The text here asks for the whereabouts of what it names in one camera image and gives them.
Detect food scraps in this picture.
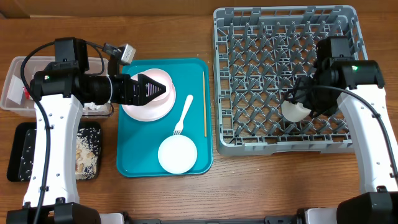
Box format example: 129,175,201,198
17,127,102,182

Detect red snack wrapper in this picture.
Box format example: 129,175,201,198
22,87,31,100

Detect white plastic fork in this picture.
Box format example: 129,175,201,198
173,95,193,135

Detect wooden chopstick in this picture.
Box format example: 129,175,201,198
202,72,207,138

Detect clear plastic bin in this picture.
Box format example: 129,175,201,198
1,56,111,118

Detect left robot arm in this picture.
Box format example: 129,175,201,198
6,37,166,223

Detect white paper cup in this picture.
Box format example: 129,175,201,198
281,100,311,123

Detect teal serving tray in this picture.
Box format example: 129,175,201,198
116,58,213,177

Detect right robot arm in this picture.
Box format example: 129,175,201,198
281,36,397,223

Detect white tissue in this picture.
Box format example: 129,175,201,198
83,103,106,113

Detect white bowl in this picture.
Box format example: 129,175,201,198
158,135,198,174

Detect grey dishwasher rack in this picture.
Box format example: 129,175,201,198
213,5,369,156

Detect pink bowl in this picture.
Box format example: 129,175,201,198
141,68,172,102

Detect black plastic tray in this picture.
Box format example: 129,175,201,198
7,121,102,182

